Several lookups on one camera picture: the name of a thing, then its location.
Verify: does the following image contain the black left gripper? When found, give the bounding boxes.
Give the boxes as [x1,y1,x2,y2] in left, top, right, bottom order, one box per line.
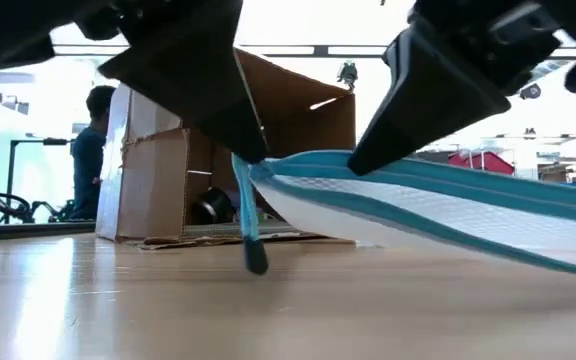
[0,0,245,72]

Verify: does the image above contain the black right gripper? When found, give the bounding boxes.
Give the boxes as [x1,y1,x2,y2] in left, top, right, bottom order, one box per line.
[347,0,576,177]

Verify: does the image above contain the brown cardboard box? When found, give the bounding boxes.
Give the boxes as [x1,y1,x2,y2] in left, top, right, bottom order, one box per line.
[95,47,357,250]

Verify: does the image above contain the mesh zip pouch blue trim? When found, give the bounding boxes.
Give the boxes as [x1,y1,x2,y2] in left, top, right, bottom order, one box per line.
[231,149,576,280]

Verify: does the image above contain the dark grey elongated device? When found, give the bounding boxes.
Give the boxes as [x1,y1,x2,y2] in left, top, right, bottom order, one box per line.
[190,186,237,226]

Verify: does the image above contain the green item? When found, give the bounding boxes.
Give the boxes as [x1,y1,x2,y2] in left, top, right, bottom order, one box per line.
[255,208,283,224]

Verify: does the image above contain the person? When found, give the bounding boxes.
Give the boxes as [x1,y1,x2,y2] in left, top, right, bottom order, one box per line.
[70,84,118,223]

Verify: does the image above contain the black metal stand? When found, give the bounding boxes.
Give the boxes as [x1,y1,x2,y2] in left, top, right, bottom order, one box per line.
[5,136,72,226]

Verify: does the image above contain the storage shelf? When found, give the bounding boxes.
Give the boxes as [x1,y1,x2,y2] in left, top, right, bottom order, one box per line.
[537,146,576,192]

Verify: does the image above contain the black ceiling rail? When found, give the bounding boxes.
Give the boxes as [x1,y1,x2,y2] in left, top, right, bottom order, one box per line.
[52,43,576,58]

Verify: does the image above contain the black looped cables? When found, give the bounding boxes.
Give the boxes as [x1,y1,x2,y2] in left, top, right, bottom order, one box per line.
[0,188,77,225]

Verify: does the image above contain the black aluminium table frame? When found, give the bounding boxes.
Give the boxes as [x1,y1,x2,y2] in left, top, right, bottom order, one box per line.
[0,221,97,243]

